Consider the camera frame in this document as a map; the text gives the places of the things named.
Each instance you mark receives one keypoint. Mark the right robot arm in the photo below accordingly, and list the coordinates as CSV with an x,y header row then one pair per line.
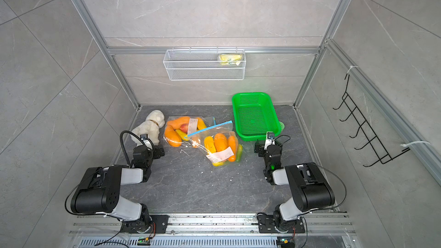
x,y
309,188

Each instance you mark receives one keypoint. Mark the black wall hook rack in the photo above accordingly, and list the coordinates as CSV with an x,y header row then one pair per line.
x,y
365,128

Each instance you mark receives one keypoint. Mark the yellow mango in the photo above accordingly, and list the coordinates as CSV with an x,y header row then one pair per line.
x,y
209,144

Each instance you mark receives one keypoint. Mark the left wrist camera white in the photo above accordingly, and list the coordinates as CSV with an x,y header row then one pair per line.
x,y
144,138

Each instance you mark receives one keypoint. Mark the green mango small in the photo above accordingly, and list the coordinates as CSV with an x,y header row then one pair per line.
x,y
239,153

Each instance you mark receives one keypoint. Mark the large orange mango top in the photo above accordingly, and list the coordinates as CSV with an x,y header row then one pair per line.
x,y
221,143

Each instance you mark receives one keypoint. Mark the white plush toy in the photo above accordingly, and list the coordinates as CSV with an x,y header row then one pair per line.
x,y
151,127

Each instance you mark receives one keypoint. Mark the metal base rail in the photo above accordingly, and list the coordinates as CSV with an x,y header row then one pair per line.
x,y
215,230

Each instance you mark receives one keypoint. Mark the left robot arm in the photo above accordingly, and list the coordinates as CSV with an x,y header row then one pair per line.
x,y
98,193

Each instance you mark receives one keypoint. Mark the white wire wall basket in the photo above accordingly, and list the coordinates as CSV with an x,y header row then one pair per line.
x,y
202,64

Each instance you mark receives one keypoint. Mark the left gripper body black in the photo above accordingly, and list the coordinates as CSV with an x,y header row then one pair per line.
x,y
156,154

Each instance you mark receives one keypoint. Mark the spare clear plastic bag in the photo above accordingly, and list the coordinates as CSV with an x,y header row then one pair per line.
x,y
218,158

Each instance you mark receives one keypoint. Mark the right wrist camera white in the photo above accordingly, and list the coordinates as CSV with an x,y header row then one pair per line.
x,y
270,139

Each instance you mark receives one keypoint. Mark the green plastic basket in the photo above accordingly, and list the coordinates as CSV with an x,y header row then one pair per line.
x,y
254,116

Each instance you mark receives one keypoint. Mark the orange-yellow mango back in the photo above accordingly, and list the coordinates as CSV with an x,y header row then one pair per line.
x,y
233,144

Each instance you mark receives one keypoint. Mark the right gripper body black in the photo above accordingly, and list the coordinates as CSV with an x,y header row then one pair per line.
x,y
262,152

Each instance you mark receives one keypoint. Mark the yellow packet in wire basket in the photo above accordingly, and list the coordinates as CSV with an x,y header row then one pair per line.
x,y
230,59

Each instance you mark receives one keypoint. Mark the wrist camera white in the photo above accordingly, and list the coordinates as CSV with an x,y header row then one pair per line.
x,y
144,138
270,139

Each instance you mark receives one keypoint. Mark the clear zip-top bag blue zipper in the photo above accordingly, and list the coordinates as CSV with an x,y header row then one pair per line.
x,y
195,124

